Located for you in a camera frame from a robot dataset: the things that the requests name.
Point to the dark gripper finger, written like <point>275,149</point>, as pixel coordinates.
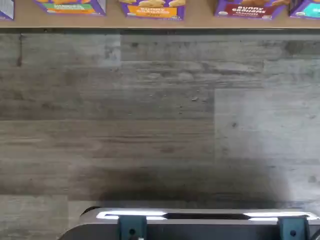
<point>292,228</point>
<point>132,226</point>

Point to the Annie's chocolate bunny grahams box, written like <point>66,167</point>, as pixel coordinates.
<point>250,10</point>

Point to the wooden lower shelf board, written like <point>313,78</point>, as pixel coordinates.
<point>160,24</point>

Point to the Annie's honey bunny grahams box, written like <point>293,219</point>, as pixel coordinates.
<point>152,10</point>

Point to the Annie's teal label purple box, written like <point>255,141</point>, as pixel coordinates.
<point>306,8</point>

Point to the Annie's hidden veggies box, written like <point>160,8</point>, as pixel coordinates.
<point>70,7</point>

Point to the Annie's magenta label grahams box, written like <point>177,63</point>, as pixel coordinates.
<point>6,8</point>

